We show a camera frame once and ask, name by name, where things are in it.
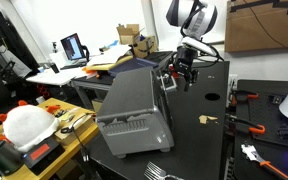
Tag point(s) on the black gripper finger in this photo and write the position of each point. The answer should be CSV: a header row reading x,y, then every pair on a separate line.
x,y
174,70
190,80

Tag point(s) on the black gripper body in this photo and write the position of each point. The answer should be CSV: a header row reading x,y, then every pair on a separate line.
x,y
185,61

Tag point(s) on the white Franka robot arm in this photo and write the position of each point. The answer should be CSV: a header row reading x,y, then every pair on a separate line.
x,y
197,16

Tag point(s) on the gray toaster oven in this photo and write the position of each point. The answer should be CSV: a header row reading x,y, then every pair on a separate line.
x,y
130,100

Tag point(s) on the open plain cardboard box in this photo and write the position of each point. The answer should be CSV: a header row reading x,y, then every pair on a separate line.
x,y
129,36

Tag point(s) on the open black laptop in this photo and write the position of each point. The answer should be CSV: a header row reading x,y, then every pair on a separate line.
x,y
71,46

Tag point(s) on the red plastic cup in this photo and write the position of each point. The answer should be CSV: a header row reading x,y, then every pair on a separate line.
x,y
174,74

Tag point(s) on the cardboard box with smile print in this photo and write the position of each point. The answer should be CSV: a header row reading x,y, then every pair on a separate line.
x,y
144,46

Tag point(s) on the tan tape scrap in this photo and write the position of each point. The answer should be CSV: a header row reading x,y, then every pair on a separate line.
x,y
203,119

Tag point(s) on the blue plastic bin lid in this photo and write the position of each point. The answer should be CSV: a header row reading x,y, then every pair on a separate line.
x,y
130,66

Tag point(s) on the white paper sheets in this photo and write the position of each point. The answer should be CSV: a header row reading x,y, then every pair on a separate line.
x,y
110,55

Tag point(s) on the large cardboard panel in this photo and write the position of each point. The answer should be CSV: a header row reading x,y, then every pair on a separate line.
x,y
250,40

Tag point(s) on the silver fork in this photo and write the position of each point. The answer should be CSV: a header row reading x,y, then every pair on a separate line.
x,y
155,171

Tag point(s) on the white table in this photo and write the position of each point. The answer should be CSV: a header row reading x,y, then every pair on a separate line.
x,y
54,78

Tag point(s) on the shallow wooden tray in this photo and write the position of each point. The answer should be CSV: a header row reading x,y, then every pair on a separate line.
x,y
67,135

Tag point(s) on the black scale with orange display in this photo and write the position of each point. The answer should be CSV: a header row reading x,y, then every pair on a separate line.
x,y
40,151

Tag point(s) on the white plush with orange ears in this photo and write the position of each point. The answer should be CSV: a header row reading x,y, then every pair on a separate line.
x,y
27,126

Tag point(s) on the black hanging coat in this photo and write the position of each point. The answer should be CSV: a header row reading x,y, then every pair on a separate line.
x,y
7,36

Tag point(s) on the black cylinder speaker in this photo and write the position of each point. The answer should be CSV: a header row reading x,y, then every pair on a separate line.
x,y
2,158

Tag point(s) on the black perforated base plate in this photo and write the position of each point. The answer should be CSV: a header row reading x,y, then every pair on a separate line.
x,y
270,110

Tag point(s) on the gray metal table frame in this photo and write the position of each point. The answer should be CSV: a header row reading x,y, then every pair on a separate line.
x,y
84,85

